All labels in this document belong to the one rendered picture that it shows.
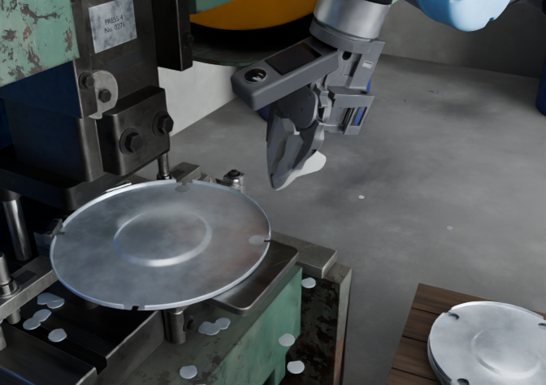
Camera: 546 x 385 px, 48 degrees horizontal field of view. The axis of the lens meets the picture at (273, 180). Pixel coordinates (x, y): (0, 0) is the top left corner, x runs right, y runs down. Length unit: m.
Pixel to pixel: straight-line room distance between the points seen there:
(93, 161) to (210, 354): 0.30
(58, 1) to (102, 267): 0.34
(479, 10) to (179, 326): 0.54
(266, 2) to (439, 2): 0.49
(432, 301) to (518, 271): 0.80
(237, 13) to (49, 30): 0.48
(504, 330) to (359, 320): 0.63
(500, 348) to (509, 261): 0.96
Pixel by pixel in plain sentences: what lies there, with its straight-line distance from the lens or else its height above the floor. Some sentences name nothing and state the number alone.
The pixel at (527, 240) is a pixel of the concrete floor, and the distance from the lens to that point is 2.37.
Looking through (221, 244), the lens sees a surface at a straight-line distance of 0.81.
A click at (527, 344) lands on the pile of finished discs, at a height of 0.38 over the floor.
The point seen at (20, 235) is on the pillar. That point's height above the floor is 0.78.
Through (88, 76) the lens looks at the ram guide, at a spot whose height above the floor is 1.04.
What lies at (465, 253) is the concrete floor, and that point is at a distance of 2.23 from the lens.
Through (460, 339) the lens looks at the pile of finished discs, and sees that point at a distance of 1.32.
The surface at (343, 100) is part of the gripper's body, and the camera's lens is 0.69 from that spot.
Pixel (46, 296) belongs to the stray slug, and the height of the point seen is 0.71.
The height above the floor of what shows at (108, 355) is 0.70.
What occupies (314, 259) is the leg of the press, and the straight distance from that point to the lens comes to 1.02.
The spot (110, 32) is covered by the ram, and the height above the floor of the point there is 1.06.
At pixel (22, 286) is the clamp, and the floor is 0.76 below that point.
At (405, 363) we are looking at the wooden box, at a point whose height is 0.35.
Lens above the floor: 1.25
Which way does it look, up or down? 29 degrees down
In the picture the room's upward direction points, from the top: straight up
